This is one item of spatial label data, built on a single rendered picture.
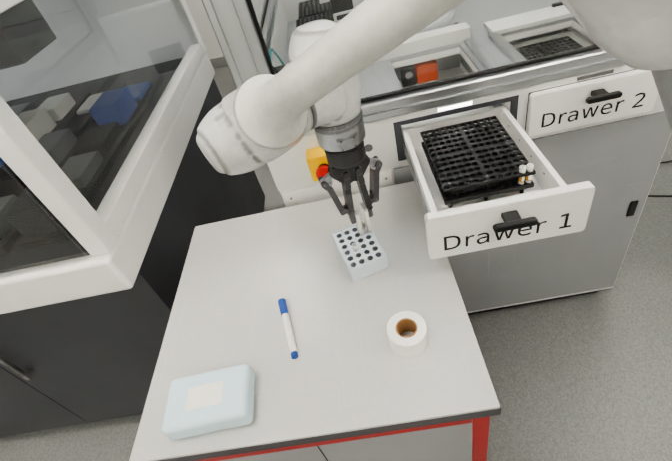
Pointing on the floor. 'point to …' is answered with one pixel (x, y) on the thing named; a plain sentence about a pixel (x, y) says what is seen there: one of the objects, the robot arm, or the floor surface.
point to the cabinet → (624, 164)
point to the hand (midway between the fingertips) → (361, 218)
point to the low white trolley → (324, 342)
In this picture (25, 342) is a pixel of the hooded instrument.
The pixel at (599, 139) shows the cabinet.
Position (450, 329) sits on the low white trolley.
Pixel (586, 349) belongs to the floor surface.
